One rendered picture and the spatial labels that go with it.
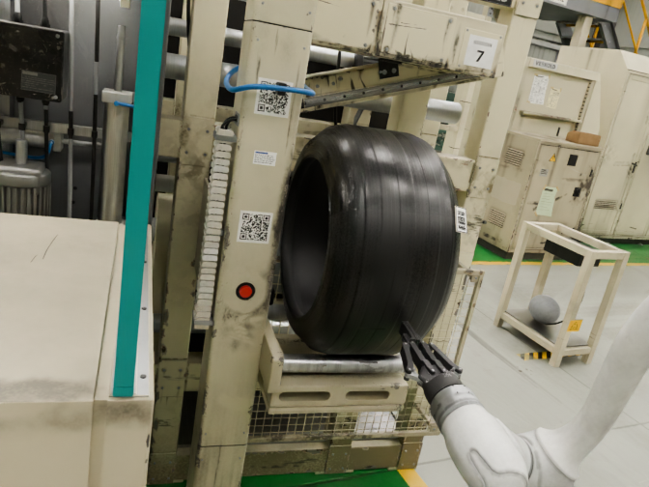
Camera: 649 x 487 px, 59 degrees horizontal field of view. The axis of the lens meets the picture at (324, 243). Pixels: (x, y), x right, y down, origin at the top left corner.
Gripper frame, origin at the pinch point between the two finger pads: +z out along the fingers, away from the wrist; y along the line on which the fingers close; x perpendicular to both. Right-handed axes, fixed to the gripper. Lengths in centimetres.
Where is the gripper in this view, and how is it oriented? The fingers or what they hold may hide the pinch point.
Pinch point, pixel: (409, 335)
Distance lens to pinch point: 128.1
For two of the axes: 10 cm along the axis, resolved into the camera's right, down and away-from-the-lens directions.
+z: -2.6, -4.6, 8.5
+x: -2.1, 8.8, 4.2
